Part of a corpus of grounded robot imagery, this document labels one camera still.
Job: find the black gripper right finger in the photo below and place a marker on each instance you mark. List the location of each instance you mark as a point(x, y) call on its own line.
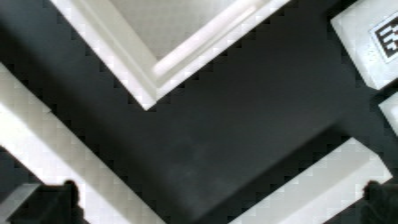
point(376, 209)

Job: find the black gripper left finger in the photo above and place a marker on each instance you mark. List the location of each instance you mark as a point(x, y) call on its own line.
point(44, 204)

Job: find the white cabinet body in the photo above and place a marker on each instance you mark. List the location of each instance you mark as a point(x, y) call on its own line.
point(159, 37)

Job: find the white cabinet door panel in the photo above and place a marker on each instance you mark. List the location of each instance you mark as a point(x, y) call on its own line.
point(367, 28)

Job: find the white U-shaped fence wall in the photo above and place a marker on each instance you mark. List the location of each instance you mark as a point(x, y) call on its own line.
point(51, 151)

